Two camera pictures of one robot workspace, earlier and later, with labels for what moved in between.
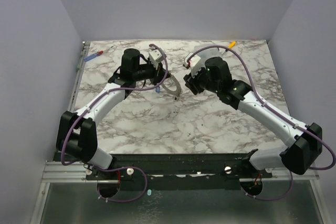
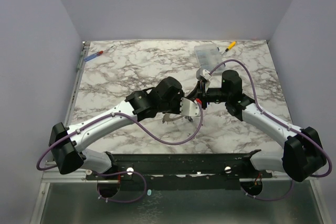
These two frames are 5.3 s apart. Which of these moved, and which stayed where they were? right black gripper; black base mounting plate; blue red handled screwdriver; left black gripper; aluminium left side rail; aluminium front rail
Moved: right black gripper; left black gripper
Stayed: aluminium left side rail; blue red handled screwdriver; black base mounting plate; aluminium front rail
